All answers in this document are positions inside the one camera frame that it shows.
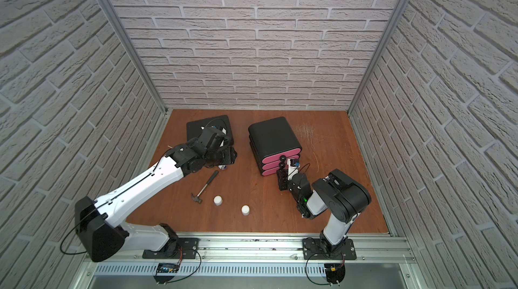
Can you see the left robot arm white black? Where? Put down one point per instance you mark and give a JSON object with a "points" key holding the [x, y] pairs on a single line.
{"points": [[101, 223]]}

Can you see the hammer with black handle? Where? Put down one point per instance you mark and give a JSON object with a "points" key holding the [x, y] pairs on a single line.
{"points": [[197, 198]]}

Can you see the black pink drawer cabinet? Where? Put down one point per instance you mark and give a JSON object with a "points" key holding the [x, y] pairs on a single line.
{"points": [[270, 140]]}

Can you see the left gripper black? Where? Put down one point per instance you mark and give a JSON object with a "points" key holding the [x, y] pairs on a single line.
{"points": [[226, 155]]}

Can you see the white paint can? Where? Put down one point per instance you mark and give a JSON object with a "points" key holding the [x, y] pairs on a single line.
{"points": [[245, 210], [218, 200]]}

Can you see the right small connector board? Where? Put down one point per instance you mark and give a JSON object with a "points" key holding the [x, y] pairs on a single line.
{"points": [[335, 273]]}

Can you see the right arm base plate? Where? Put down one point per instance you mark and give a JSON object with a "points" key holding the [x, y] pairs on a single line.
{"points": [[319, 249]]}

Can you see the black plastic tool case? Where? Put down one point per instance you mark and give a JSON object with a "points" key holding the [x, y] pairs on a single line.
{"points": [[194, 128]]}

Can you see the left small circuit board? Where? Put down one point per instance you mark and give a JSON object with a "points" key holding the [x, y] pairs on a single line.
{"points": [[166, 272]]}

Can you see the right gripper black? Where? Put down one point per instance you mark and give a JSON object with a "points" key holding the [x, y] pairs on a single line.
{"points": [[283, 181]]}

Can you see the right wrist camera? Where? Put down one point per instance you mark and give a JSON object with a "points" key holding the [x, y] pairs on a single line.
{"points": [[293, 165]]}

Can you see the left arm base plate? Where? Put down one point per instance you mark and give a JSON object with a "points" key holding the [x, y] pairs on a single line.
{"points": [[182, 248]]}

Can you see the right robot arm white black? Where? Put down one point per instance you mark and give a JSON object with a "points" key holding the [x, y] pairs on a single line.
{"points": [[339, 193]]}

